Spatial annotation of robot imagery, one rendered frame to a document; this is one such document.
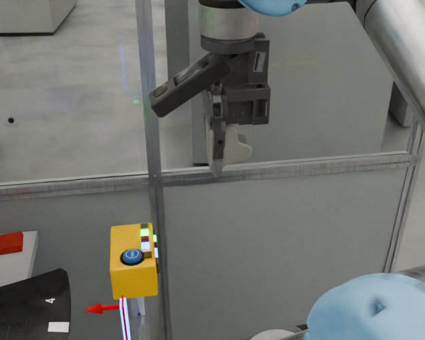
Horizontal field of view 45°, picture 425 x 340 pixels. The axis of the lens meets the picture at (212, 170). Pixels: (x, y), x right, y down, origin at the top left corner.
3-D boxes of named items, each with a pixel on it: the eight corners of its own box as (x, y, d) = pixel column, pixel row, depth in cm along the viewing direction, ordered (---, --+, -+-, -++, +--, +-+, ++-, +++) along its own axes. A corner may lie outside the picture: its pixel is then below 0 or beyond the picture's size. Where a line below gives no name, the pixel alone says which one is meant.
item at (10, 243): (-5, 239, 152) (-6, 234, 151) (23, 235, 154) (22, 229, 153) (-8, 256, 145) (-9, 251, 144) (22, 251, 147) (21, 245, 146)
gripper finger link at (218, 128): (225, 164, 70) (226, 104, 66) (214, 164, 70) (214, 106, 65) (218, 147, 74) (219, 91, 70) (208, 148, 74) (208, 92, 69)
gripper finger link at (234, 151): (252, 184, 75) (255, 127, 70) (212, 189, 74) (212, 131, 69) (247, 173, 77) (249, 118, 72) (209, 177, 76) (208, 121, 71)
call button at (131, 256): (123, 254, 115) (123, 248, 114) (141, 252, 115) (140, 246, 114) (123, 266, 111) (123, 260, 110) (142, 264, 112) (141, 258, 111)
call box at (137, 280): (115, 258, 128) (110, 224, 123) (154, 254, 130) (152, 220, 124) (114, 305, 115) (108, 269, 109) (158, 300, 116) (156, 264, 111)
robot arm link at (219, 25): (204, 10, 60) (193, -6, 66) (204, 48, 62) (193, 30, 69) (266, 7, 61) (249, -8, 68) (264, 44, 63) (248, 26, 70)
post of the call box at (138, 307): (132, 307, 129) (128, 270, 122) (144, 305, 129) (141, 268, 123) (133, 316, 126) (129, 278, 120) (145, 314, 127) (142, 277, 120)
